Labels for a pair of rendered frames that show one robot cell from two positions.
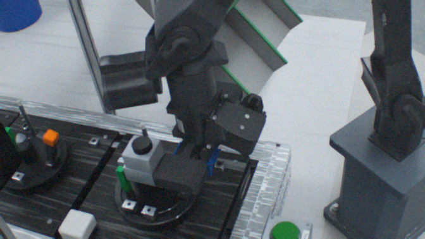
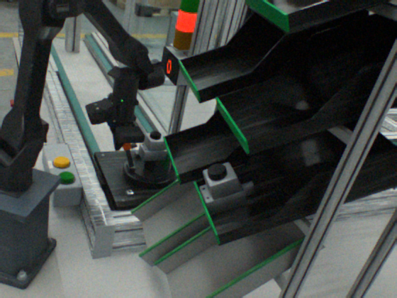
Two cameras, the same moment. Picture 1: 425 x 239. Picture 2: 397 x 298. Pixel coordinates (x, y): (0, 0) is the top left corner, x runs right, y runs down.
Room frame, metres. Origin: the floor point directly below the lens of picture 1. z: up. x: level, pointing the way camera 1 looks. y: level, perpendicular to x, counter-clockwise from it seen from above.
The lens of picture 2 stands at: (1.10, -0.63, 1.62)
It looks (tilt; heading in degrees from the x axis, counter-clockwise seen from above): 30 degrees down; 127
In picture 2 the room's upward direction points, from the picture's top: 12 degrees clockwise
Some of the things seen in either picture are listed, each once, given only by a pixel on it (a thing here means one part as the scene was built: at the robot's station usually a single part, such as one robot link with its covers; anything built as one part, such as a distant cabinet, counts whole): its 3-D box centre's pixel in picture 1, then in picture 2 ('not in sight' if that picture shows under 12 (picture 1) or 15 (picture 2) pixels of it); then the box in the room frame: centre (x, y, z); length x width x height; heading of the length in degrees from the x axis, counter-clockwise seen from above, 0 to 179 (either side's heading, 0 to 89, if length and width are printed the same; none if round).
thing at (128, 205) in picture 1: (129, 207); not in sight; (0.47, 0.14, 1.00); 0.02 x 0.01 x 0.02; 64
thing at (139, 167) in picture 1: (140, 157); (157, 145); (0.51, 0.11, 1.06); 0.08 x 0.04 x 0.07; 64
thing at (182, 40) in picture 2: not in sight; (183, 38); (0.38, 0.29, 1.28); 0.05 x 0.05 x 0.05
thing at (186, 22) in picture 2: not in sight; (186, 20); (0.38, 0.29, 1.33); 0.05 x 0.05 x 0.05
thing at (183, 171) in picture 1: (197, 116); (122, 108); (0.46, 0.02, 1.17); 0.19 x 0.06 x 0.08; 154
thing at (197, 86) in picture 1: (189, 69); (126, 79); (0.46, 0.02, 1.24); 0.09 x 0.06 x 0.07; 90
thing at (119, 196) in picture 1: (157, 191); (148, 170); (0.50, 0.10, 0.98); 0.14 x 0.14 x 0.02
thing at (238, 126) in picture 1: (238, 121); (101, 110); (0.44, -0.03, 1.17); 0.07 x 0.07 x 0.06; 63
